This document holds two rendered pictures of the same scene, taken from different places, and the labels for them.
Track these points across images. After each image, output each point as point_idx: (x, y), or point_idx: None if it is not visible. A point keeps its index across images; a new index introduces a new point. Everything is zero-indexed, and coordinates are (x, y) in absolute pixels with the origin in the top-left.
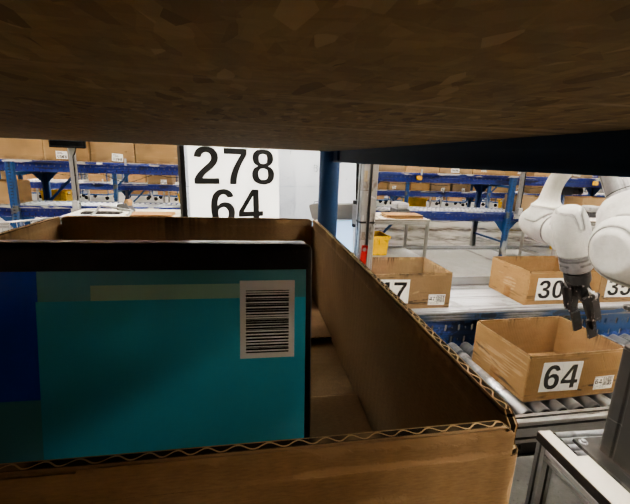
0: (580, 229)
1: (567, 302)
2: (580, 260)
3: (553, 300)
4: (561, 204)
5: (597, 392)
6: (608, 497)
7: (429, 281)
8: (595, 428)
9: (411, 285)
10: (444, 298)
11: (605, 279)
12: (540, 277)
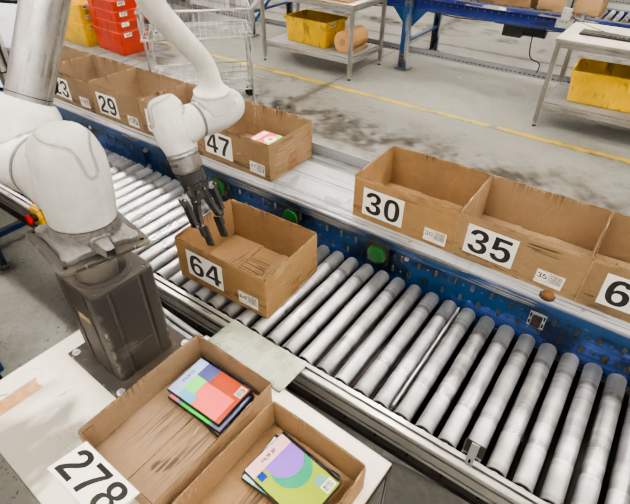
0: (152, 124)
1: (216, 204)
2: (167, 158)
3: (387, 223)
4: (207, 92)
5: (246, 307)
6: (79, 331)
7: (247, 146)
8: (208, 325)
9: (233, 144)
10: (264, 170)
11: (464, 226)
12: (367, 186)
